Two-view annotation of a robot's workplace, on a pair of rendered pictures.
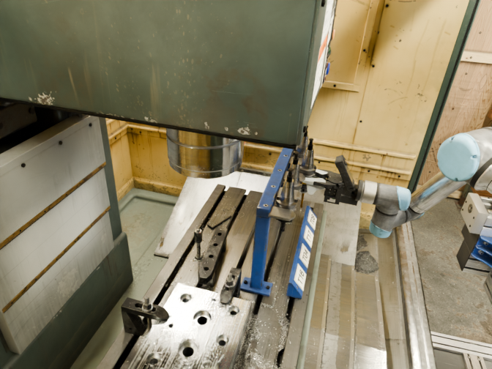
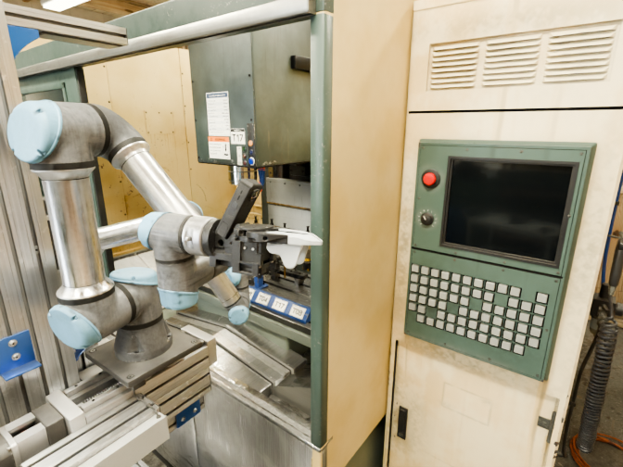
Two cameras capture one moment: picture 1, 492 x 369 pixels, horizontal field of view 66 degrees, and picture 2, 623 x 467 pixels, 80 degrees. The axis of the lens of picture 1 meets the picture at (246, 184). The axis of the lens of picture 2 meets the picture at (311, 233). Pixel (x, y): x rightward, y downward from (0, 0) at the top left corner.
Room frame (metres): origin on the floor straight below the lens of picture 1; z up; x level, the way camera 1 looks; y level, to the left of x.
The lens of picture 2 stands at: (1.92, -1.66, 1.76)
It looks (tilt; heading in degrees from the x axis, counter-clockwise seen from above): 16 degrees down; 114
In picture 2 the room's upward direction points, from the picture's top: straight up
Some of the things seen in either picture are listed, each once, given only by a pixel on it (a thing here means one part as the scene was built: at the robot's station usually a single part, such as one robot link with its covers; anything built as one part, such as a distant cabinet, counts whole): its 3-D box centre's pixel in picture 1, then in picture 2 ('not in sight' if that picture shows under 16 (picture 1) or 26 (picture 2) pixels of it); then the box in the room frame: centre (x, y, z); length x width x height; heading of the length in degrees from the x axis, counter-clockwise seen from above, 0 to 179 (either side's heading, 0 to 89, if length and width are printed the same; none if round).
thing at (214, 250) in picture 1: (213, 257); (286, 275); (0.98, 0.10, 0.93); 0.26 x 0.05 x 0.06; 172
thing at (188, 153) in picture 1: (206, 135); (242, 171); (0.72, 0.09, 1.51); 0.16 x 0.16 x 0.12
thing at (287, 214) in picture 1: (282, 214); not in sight; (0.87, -0.11, 1.21); 0.07 x 0.05 x 0.01; 77
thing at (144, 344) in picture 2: not in sight; (142, 330); (1.11, -1.01, 1.21); 0.15 x 0.15 x 0.10
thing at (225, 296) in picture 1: (230, 291); not in sight; (0.79, 0.03, 0.97); 0.13 x 0.03 x 0.15; 167
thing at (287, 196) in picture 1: (288, 189); not in sight; (0.93, -0.12, 1.26); 0.04 x 0.04 x 0.07
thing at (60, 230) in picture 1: (55, 226); (294, 218); (0.82, 0.52, 1.16); 0.48 x 0.05 x 0.51; 167
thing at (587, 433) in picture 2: not in sight; (600, 339); (2.32, -0.36, 1.12); 0.22 x 0.09 x 0.73; 77
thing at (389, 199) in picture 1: (391, 197); (238, 275); (1.06, -0.48, 1.17); 0.11 x 0.08 x 0.09; 77
